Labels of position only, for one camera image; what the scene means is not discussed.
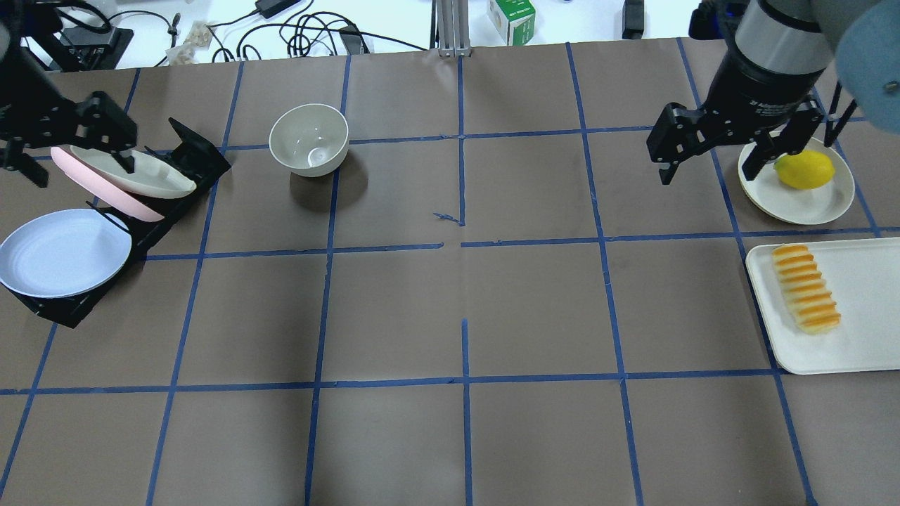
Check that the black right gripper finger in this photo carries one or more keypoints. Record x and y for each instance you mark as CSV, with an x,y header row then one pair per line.
x,y
758,154
668,169

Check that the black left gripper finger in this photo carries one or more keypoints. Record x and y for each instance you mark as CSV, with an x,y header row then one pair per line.
x,y
123,156
17,161

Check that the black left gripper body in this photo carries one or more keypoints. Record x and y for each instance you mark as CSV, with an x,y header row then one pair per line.
x,y
31,105

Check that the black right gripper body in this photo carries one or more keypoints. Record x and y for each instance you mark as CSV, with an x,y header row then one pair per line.
x,y
756,88

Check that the light blue plate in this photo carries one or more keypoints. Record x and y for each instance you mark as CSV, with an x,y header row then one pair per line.
x,y
64,253

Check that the striped toy bread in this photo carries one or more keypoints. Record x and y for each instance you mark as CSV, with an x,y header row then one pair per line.
x,y
805,292

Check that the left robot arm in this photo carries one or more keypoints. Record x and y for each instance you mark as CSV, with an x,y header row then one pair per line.
x,y
21,75

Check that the cream plate in rack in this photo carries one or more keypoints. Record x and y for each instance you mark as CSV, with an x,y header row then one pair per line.
x,y
152,176

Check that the pink plate in rack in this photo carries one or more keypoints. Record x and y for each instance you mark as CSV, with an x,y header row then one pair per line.
x,y
104,190

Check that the cream plate under lemon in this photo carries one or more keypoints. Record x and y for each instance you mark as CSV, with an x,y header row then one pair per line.
x,y
800,206

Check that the black plate rack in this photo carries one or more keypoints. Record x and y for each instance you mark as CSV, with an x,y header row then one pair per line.
x,y
196,158

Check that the yellow lemon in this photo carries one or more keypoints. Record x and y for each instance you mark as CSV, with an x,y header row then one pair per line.
x,y
805,171

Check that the white rectangular tray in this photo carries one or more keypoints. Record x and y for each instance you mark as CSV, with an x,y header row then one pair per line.
x,y
863,276

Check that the white ceramic bowl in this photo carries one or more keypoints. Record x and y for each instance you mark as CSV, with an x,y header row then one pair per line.
x,y
310,140

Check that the black power adapter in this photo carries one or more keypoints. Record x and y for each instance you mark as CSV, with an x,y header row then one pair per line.
x,y
270,8

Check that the green white carton box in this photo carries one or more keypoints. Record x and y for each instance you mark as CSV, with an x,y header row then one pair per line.
x,y
515,21

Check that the aluminium frame post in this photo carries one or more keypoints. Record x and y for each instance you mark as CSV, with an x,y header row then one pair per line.
x,y
450,29

